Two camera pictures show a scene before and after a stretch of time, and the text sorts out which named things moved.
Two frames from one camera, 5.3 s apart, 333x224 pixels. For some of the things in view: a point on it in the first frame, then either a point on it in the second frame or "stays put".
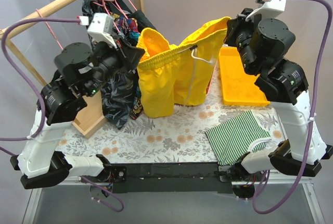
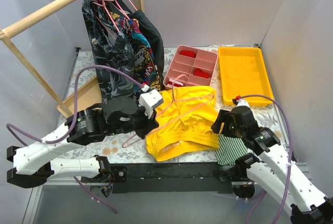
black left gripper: x=126 y=56 to x=146 y=126
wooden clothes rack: x=93 y=116 stays put
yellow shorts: x=170 y=75 to x=188 y=122
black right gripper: x=232 y=33 to x=219 y=122
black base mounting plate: x=170 y=178 stays put
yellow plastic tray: x=239 y=87 stays put
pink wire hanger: x=50 y=29 to x=124 y=144
